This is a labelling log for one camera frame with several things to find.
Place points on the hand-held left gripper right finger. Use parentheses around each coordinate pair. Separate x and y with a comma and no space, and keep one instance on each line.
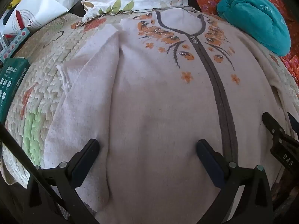
(210,165)

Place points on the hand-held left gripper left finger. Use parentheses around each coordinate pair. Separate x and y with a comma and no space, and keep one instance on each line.
(82,165)

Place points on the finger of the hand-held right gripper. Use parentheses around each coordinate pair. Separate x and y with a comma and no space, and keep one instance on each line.
(271,126)
(293,123)

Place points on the pink floral knit cardigan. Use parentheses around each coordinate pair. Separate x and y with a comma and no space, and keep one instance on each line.
(151,102)

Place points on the green cardboard box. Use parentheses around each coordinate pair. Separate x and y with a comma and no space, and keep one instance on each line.
(11,84)

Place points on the teal plush cloth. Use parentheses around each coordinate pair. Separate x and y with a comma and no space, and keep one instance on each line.
(254,16)

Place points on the quilted heart-pattern blanket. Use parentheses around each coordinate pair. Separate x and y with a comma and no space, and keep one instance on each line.
(44,60)

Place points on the light blue printed packet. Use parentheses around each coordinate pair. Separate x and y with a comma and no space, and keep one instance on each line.
(15,43)

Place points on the white printed plastic bag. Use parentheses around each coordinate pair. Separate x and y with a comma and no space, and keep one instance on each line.
(44,2)

